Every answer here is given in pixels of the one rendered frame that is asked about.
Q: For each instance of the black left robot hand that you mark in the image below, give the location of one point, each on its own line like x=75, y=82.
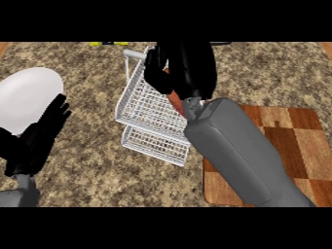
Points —
x=38, y=136

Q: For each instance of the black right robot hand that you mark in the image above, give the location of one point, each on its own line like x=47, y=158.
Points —
x=193, y=71

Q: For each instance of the orange sweet potato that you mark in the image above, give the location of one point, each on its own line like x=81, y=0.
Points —
x=177, y=102

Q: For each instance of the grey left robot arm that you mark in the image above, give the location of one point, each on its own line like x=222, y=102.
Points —
x=16, y=194

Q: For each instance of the checkered wooden cutting board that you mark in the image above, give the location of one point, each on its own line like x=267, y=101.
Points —
x=304, y=152

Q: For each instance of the dark grey object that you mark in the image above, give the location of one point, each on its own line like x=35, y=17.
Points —
x=221, y=42

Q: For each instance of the white plate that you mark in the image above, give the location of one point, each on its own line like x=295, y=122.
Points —
x=23, y=99

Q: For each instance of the yellow object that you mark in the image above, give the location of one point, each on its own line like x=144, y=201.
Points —
x=109, y=43

